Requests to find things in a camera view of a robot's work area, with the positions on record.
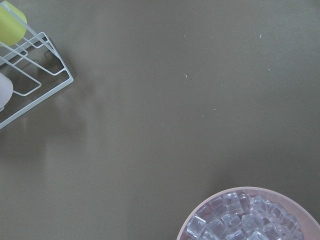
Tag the pink bowl of ice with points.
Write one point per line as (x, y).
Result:
(249, 213)

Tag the yellow cup in rack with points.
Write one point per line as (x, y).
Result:
(11, 30)

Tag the pink cup in rack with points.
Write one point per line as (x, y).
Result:
(6, 90)

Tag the white wire cup rack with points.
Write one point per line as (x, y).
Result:
(34, 66)

